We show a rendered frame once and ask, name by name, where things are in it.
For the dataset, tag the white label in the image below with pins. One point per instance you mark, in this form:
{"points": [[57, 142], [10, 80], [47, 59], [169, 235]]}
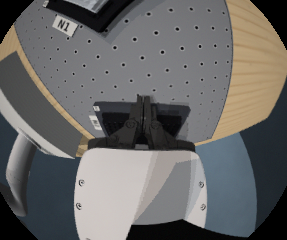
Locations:
{"points": [[65, 25], [95, 122]]}

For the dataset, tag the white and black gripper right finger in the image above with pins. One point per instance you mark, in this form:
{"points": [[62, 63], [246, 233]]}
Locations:
{"points": [[157, 137]]}

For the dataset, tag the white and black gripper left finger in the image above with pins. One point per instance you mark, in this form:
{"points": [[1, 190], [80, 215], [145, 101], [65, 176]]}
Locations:
{"points": [[125, 137]]}

